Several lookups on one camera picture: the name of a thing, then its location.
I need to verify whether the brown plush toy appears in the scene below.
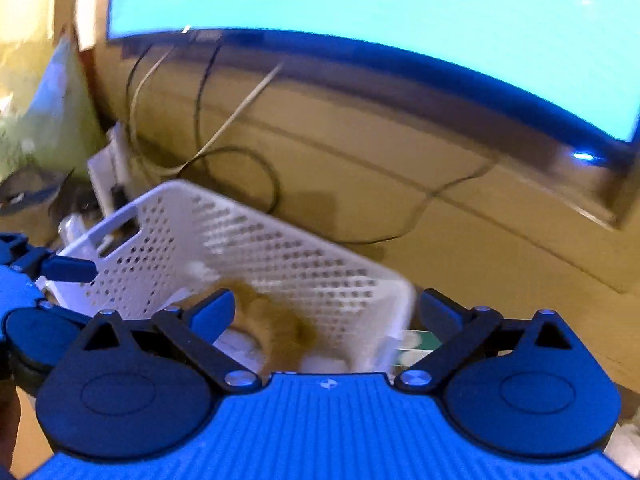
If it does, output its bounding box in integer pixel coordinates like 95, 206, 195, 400
176, 280, 318, 377

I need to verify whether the person's hand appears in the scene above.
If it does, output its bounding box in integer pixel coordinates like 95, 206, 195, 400
0, 389, 21, 470

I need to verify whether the green white small box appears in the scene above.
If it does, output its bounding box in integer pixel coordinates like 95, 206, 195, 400
393, 330, 440, 376

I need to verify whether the white perforated plastic basket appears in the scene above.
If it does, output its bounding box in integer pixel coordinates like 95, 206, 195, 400
39, 180, 416, 373

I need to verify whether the white power adapter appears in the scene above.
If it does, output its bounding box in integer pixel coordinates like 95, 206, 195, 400
87, 122, 134, 217

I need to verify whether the green plastic bag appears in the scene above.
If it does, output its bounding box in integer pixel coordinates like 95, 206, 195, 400
1, 35, 105, 179

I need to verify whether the black television cable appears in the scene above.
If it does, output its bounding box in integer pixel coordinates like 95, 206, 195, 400
124, 41, 501, 246

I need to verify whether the white television cable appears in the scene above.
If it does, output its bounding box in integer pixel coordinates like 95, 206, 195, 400
128, 44, 286, 181

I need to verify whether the wall-mounted television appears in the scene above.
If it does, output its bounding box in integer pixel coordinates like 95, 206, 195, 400
106, 0, 639, 166

